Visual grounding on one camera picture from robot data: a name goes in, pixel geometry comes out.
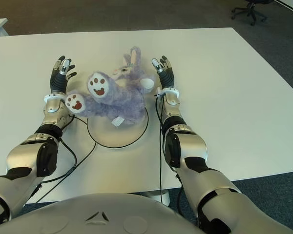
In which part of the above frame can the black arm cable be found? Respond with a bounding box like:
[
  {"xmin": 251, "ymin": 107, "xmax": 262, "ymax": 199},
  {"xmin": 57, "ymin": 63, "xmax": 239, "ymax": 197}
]
[
  {"xmin": 154, "ymin": 96, "xmax": 166, "ymax": 203},
  {"xmin": 34, "ymin": 114, "xmax": 98, "ymax": 203}
]

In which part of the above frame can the purple plush bunny doll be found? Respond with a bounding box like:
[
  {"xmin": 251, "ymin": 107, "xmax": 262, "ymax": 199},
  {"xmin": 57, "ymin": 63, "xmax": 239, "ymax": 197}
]
[{"xmin": 64, "ymin": 46, "xmax": 156, "ymax": 127}]

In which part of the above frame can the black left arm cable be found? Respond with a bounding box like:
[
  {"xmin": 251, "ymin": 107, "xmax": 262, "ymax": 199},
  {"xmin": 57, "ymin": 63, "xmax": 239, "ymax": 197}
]
[{"xmin": 34, "ymin": 114, "xmax": 98, "ymax": 203}]

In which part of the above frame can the grey table pedestal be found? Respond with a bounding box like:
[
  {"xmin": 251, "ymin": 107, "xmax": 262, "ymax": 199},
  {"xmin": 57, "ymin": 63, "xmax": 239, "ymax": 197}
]
[{"xmin": 139, "ymin": 190, "xmax": 171, "ymax": 205}]

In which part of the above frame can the grey robot torso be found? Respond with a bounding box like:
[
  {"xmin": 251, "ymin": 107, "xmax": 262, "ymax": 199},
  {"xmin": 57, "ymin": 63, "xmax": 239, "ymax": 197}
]
[{"xmin": 0, "ymin": 192, "xmax": 205, "ymax": 234}]

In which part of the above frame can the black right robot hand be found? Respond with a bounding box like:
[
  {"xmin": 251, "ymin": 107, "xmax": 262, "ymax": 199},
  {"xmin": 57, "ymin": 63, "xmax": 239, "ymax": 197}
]
[{"xmin": 150, "ymin": 55, "xmax": 176, "ymax": 89}]

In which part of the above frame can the black office chair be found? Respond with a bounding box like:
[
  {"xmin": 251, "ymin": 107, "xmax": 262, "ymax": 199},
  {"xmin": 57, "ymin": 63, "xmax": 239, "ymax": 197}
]
[{"xmin": 230, "ymin": 0, "xmax": 275, "ymax": 26}]

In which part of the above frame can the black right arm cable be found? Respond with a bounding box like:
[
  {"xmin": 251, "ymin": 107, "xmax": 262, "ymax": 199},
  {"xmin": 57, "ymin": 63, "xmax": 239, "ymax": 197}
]
[{"xmin": 154, "ymin": 96, "xmax": 166, "ymax": 203}]

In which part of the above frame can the white plate black rim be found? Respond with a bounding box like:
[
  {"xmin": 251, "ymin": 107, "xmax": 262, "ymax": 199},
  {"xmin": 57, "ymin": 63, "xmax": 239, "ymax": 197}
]
[{"xmin": 86, "ymin": 106, "xmax": 150, "ymax": 149}]

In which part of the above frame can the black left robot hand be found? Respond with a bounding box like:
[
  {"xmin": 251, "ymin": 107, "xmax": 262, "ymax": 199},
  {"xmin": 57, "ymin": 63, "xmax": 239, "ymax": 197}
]
[{"xmin": 49, "ymin": 55, "xmax": 78, "ymax": 95}]

